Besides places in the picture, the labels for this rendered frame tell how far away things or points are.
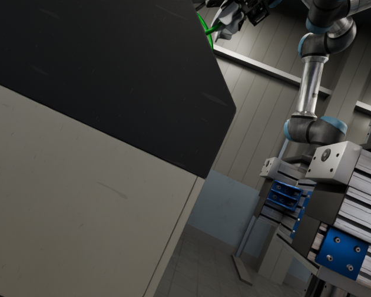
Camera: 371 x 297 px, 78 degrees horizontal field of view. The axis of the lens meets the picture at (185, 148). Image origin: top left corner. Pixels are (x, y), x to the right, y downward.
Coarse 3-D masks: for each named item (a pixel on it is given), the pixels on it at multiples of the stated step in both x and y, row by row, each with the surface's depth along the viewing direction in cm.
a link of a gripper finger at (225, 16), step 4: (232, 4) 65; (236, 4) 65; (220, 8) 67; (228, 8) 66; (232, 8) 66; (236, 8) 65; (220, 12) 67; (224, 12) 67; (228, 12) 66; (232, 12) 66; (216, 16) 68; (220, 16) 67; (224, 16) 67; (228, 16) 66; (232, 16) 66; (216, 20) 69; (220, 20) 67; (224, 20) 67; (228, 20) 66; (212, 24) 70; (224, 24) 67; (228, 24) 66
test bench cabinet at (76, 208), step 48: (0, 96) 45; (0, 144) 44; (48, 144) 45; (96, 144) 46; (0, 192) 44; (48, 192) 45; (96, 192) 45; (144, 192) 46; (192, 192) 46; (0, 240) 44; (48, 240) 44; (96, 240) 45; (144, 240) 45; (0, 288) 43; (48, 288) 44; (96, 288) 44; (144, 288) 45
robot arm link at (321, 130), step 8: (320, 120) 105; (328, 120) 101; (336, 120) 99; (312, 128) 105; (320, 128) 102; (328, 128) 100; (336, 128) 99; (344, 128) 99; (312, 136) 105; (320, 136) 101; (328, 136) 99; (336, 136) 98
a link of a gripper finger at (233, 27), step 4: (236, 12) 69; (240, 12) 69; (236, 16) 70; (240, 16) 69; (232, 20) 71; (236, 20) 70; (240, 20) 69; (232, 24) 71; (236, 24) 70; (220, 28) 72; (228, 28) 71; (232, 28) 71; (236, 28) 70; (232, 32) 71
